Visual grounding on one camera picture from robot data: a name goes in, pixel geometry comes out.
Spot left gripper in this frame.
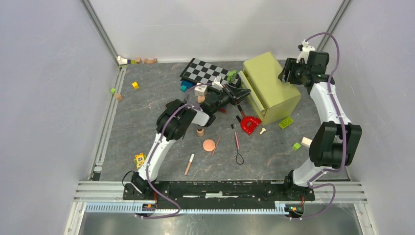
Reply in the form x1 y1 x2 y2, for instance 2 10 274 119
211 83 250 114

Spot brown lip gloss tube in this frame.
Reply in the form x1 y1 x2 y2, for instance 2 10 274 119
237 105 246 118

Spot foundation bottle with grey cap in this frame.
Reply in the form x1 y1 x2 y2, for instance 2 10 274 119
196 125 204 137

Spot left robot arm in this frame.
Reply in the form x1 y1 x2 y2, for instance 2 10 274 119
131 84 251 200

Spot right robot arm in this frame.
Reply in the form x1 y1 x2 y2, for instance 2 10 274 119
239 49 362 200

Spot green toy figure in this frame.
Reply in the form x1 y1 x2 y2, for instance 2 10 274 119
227 70 237 84

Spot red toy magnet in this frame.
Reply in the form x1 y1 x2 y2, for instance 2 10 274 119
240 116 262 135

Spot green drawer cabinet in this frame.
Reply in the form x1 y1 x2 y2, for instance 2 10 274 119
239 52 301 125

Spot white cube box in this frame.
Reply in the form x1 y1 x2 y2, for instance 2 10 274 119
194 83 208 96

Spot thin pink lip pencil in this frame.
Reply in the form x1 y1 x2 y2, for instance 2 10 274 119
212 136 221 155

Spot black white chessboard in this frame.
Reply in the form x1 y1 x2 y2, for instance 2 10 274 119
180 58 240 87

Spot teal toy block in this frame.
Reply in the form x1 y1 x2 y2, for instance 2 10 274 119
180 85 188 93

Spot round peach powder puff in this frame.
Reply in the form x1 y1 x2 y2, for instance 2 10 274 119
203 139 216 152

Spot lime green toy brick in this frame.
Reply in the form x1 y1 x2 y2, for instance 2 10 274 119
278 117 294 130

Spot cream toy brick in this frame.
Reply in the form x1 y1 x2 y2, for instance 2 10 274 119
301 137 313 148

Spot small green block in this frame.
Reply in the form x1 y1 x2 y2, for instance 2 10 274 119
292 142 301 151

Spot small yellow cube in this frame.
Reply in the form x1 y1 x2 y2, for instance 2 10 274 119
132 82 139 89

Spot yellow number toy block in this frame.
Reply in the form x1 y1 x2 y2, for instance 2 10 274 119
134 153 146 169

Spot small wooden cube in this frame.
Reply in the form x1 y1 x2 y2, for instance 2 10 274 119
114 93 123 101

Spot wooden blocks in corner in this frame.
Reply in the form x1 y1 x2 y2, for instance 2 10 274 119
116 56 158 66

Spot black wire loop tool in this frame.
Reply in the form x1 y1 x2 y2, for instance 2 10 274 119
235 149 244 165

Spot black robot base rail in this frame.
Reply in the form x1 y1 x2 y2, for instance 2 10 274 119
123 180 315 210

